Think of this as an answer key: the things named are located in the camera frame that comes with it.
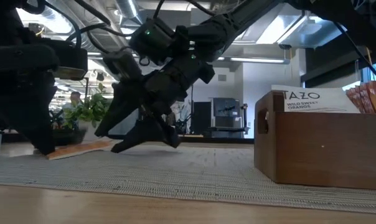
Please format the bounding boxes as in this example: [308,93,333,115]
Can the black panel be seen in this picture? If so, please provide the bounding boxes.
[192,101,212,136]

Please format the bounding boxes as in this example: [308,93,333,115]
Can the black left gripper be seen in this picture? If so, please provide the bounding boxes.
[0,43,87,156]

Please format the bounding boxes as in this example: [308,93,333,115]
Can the green plant in white pot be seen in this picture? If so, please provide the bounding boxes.
[62,82,113,142]

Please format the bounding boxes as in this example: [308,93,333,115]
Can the wooden three-compartment box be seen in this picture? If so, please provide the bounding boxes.
[254,90,376,191]

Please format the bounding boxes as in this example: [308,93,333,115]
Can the linear ceiling light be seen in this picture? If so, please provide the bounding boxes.
[217,56,291,65]

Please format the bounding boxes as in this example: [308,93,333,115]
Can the dark background robot station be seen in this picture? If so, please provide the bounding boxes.
[211,97,250,138]

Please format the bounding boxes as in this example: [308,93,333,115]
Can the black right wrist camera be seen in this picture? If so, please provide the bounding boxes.
[129,17,177,65]

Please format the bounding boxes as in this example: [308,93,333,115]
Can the long background table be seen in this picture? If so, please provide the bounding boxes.
[0,129,256,146]

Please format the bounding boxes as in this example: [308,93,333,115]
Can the white Tazo orange tea packet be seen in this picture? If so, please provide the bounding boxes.
[271,84,360,114]

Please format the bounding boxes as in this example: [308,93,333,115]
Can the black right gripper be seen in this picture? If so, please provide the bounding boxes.
[94,26,216,153]

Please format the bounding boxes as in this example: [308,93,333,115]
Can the small red tea packet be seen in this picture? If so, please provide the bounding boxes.
[45,139,115,161]

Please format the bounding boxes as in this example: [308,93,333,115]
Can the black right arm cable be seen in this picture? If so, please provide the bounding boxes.
[332,21,376,84]

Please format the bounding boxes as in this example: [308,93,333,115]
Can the grey woven placemat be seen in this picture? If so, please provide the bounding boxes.
[0,142,376,215]

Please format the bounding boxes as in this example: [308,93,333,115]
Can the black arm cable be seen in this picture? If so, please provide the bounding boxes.
[19,0,136,50]
[332,21,376,84]

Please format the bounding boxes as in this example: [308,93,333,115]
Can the rectangular silver ventilation duct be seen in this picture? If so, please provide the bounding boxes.
[237,0,341,49]

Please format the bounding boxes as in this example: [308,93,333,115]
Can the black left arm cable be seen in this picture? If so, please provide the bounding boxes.
[19,0,136,50]

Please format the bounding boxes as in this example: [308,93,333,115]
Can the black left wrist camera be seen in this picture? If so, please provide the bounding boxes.
[49,39,89,82]

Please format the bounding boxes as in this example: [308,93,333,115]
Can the person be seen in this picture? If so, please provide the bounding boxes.
[68,91,82,110]

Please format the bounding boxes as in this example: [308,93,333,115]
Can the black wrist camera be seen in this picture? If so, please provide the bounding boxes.
[49,39,89,82]
[129,17,177,65]

